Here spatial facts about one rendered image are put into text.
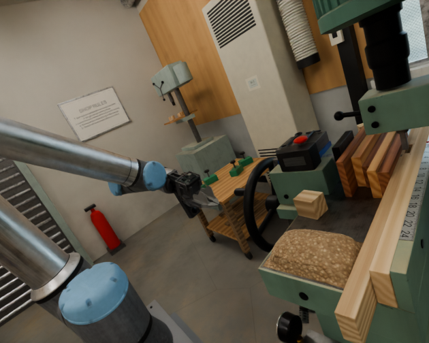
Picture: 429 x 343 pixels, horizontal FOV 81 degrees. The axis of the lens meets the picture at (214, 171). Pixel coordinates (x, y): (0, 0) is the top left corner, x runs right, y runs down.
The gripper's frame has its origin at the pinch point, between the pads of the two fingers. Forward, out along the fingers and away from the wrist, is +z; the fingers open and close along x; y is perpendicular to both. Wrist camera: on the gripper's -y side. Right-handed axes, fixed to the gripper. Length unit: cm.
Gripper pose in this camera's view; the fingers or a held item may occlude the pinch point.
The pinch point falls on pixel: (216, 205)
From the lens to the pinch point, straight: 81.7
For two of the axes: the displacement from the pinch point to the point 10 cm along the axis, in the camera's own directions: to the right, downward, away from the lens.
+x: 6.3, -4.8, 6.1
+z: 7.6, 2.5, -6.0
